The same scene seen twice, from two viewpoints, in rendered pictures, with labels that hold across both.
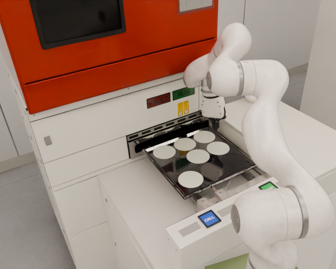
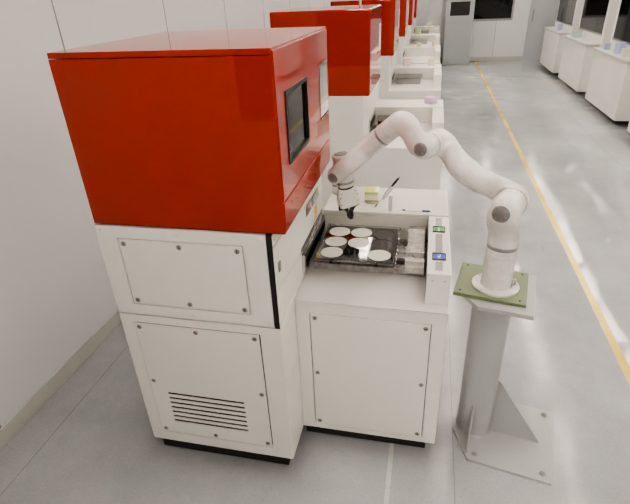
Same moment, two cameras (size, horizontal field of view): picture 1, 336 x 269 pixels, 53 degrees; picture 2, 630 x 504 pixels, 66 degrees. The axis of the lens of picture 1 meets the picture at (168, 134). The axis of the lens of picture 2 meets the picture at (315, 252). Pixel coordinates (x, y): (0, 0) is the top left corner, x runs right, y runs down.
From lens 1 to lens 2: 1.54 m
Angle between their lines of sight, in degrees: 41
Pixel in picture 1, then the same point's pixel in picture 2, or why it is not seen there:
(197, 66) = (352, 159)
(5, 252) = not seen: outside the picture
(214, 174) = (387, 245)
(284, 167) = (495, 180)
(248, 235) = (515, 216)
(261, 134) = (475, 167)
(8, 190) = (32, 476)
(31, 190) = (73, 452)
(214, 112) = (352, 201)
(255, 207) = (511, 199)
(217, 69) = (427, 138)
